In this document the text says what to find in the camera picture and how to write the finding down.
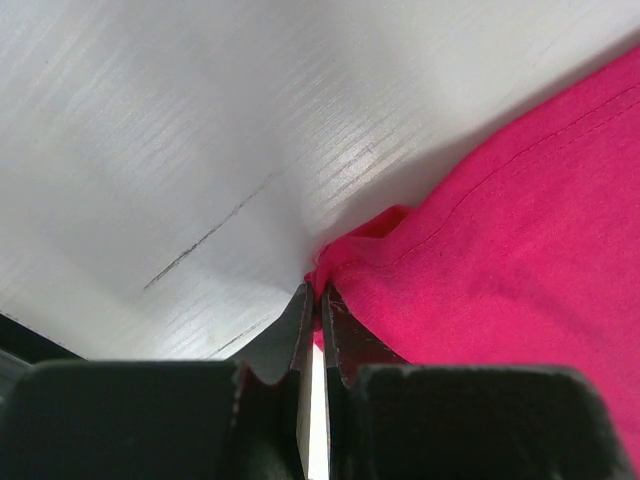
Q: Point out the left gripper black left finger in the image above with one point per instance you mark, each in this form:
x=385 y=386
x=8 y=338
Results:
x=216 y=419

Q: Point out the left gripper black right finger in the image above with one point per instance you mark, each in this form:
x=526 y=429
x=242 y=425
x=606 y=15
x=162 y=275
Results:
x=389 y=419

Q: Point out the pink t shirt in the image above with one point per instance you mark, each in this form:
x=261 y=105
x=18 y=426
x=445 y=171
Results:
x=527 y=252

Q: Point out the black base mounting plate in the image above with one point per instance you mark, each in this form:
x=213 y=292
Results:
x=22 y=348

